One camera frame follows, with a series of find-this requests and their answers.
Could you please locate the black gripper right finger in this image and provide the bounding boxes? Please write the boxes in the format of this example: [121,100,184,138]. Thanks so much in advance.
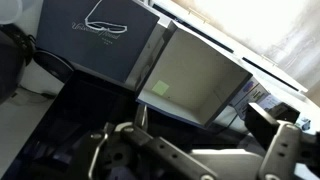
[258,122,302,180]

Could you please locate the white TV cabinet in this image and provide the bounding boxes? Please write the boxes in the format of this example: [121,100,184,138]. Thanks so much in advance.
[146,0,309,94]

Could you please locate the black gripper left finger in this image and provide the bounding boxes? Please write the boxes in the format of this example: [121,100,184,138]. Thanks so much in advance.
[115,122,219,180]

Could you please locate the small printed booklet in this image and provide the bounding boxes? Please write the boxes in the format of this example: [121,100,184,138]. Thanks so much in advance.
[230,77,281,120]

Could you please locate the dark blue box lid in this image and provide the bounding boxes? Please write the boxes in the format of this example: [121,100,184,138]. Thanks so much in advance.
[36,0,159,82]

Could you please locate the black TV screen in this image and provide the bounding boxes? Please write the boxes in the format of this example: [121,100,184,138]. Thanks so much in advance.
[3,69,248,180]

